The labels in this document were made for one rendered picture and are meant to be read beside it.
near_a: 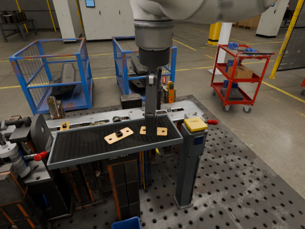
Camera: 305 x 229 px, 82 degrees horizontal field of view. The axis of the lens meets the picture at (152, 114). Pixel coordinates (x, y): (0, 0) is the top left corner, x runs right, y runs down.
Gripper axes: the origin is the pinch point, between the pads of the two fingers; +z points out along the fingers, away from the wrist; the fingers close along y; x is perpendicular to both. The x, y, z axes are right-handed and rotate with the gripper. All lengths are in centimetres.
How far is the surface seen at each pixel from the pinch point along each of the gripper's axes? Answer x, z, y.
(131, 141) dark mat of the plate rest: 6.1, 5.1, -5.3
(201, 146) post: -16.4, 13.5, 3.7
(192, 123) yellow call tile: -12.5, 5.2, 5.4
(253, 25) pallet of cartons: -495, 99, 1239
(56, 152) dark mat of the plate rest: 25.2, 5.1, -12.2
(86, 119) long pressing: 37, 21, 26
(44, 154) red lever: 30.1, 7.2, -11.4
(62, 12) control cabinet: 426, 6, 695
